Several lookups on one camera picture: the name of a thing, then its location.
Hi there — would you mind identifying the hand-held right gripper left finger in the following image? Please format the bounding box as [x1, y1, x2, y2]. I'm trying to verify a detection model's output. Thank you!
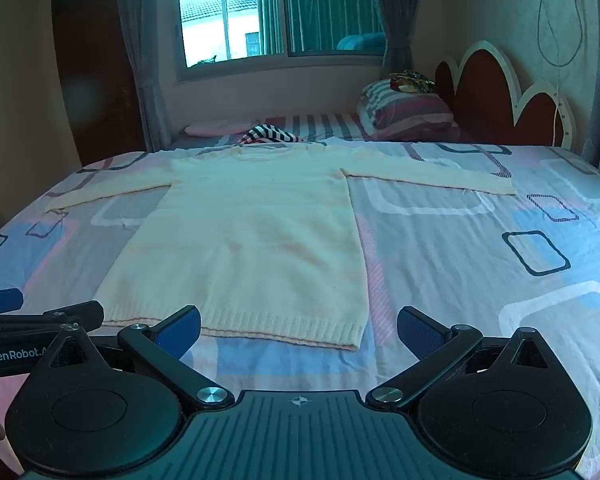
[46, 304, 236, 409]

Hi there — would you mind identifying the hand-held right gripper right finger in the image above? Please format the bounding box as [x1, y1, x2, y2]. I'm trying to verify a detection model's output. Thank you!
[365, 306, 554, 408]

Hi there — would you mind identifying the cream knit sweater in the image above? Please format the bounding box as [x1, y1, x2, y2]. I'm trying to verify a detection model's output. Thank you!
[44, 137, 517, 352]

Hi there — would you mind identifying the pastel square-patterned blanket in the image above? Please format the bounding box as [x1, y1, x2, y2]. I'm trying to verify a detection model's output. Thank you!
[0, 141, 600, 480]

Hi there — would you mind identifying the pink flat cushion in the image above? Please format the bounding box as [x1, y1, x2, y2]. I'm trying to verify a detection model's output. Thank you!
[182, 119, 262, 137]

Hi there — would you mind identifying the black white red striped garment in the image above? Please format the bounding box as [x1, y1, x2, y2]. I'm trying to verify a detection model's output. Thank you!
[236, 122, 307, 147]

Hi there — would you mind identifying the striped pink pillow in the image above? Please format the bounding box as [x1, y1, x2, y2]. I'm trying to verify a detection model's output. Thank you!
[356, 79, 456, 141]

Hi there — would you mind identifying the pink grey striped bed sheet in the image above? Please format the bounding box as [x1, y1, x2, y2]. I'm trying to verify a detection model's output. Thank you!
[169, 111, 462, 152]

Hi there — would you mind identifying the dark brown wooden wardrobe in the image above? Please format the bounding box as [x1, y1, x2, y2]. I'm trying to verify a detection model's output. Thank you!
[50, 0, 149, 169]

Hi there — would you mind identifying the red white scalloped headboard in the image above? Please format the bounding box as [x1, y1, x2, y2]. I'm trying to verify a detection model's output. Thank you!
[433, 40, 577, 152]

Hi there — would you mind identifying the colourful cloth bundle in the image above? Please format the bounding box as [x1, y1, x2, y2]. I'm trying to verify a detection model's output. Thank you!
[388, 70, 437, 94]

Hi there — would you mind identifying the grey sheer curtain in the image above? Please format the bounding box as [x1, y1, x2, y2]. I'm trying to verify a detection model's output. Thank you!
[112, 0, 175, 152]
[369, 0, 415, 75]

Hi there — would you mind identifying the window with teal frame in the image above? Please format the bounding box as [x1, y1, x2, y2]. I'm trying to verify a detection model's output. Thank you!
[169, 0, 390, 82]

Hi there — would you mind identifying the white charging cable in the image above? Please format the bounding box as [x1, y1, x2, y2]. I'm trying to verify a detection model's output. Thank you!
[536, 0, 587, 149]

